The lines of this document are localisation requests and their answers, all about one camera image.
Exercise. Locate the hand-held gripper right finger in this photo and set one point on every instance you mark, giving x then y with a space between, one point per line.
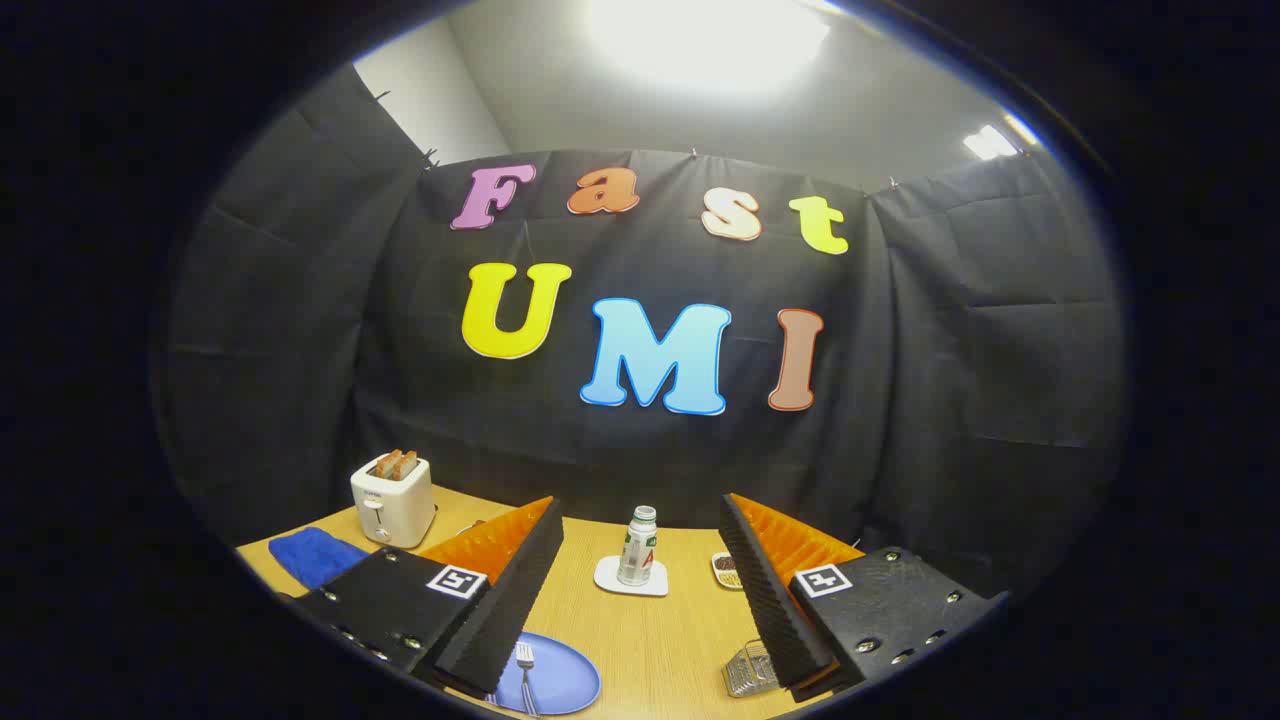
765 600

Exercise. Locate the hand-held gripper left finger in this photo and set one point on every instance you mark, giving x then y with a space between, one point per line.
520 600

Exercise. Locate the white and green drink bottle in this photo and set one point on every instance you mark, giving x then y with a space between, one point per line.
636 550

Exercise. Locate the blue round plate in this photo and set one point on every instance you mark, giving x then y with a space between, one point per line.
565 680

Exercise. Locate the white toaster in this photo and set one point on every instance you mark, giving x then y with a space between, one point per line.
395 510

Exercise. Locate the ceiling light panel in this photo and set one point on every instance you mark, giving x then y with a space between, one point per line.
705 40
990 142

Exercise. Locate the blue folded towel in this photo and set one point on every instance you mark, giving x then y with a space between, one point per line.
312 555

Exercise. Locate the white divided snack dish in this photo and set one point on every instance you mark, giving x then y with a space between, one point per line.
727 572

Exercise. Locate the white square coaster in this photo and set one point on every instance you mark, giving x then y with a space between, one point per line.
606 578

